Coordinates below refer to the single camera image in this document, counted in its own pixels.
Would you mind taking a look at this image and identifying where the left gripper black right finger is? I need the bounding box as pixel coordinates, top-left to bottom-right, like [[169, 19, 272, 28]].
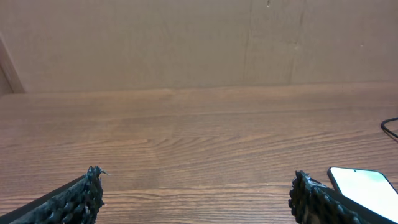
[[289, 170, 395, 224]]

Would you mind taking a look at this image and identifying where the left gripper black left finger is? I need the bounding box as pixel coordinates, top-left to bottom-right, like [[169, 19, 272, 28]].
[[1, 166, 105, 224]]

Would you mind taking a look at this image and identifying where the Galaxy smartphone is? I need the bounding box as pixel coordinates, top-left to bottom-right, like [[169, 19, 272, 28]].
[[328, 167, 397, 223]]

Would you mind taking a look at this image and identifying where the black USB charging cable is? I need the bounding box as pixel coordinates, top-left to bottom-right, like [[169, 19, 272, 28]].
[[380, 117, 398, 139]]

